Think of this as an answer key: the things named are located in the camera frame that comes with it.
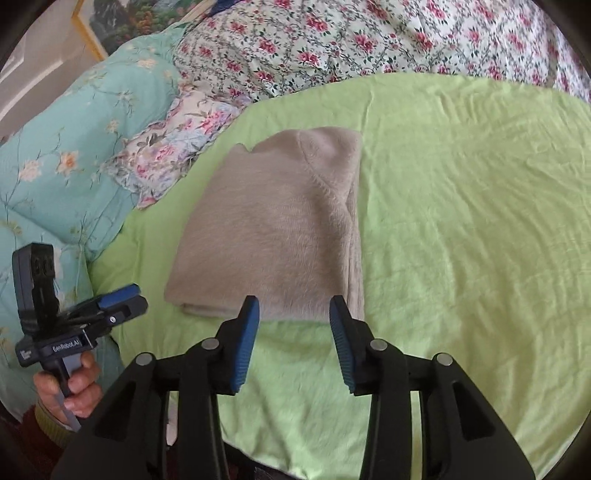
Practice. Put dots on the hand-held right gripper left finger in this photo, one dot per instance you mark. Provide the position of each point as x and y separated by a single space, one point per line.
244 341

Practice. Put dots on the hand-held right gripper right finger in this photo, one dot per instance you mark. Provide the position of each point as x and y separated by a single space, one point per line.
344 341

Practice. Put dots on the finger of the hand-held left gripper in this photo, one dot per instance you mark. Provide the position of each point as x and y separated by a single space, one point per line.
121 293
124 311

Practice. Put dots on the beige knitted sweater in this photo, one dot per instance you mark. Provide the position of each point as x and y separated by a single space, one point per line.
272 221

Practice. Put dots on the person's left forearm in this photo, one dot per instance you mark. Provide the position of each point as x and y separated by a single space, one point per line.
46 424

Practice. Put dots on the person's left hand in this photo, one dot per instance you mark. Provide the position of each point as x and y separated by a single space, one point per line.
81 390

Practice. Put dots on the teal floral quilt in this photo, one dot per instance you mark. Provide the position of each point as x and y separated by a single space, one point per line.
60 175

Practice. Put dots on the pastel floral pillow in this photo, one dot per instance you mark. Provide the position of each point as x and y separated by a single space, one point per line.
161 147

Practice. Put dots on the light green bed sheet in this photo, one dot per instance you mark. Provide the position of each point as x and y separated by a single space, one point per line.
461 230

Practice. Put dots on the white door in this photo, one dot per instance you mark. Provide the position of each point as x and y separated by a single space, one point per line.
32 87

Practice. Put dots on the framed landscape painting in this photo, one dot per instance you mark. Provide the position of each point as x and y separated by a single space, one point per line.
134 23

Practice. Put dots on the white pink floral quilt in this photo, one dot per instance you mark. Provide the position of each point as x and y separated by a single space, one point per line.
369 37

